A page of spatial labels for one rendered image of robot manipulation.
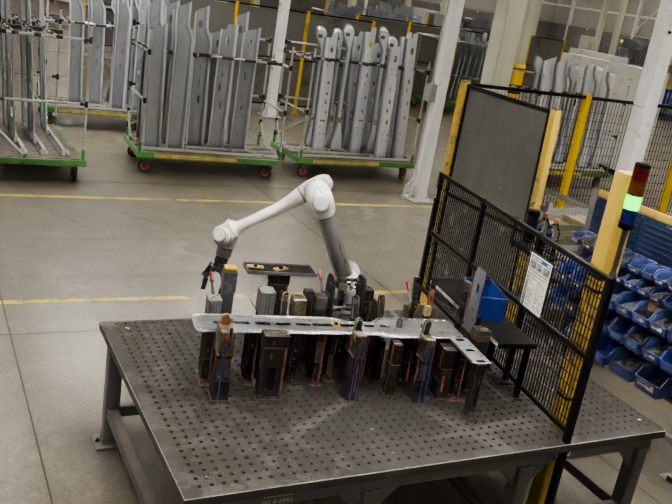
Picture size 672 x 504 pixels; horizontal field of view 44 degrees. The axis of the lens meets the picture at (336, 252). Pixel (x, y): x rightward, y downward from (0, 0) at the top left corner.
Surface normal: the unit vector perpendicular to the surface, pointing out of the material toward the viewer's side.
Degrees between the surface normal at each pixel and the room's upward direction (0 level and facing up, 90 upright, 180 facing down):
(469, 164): 91
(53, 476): 0
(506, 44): 90
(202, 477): 0
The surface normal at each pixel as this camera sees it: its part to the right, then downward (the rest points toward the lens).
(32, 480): 0.16, -0.94
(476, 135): -0.90, -0.01
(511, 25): 0.43, 0.34
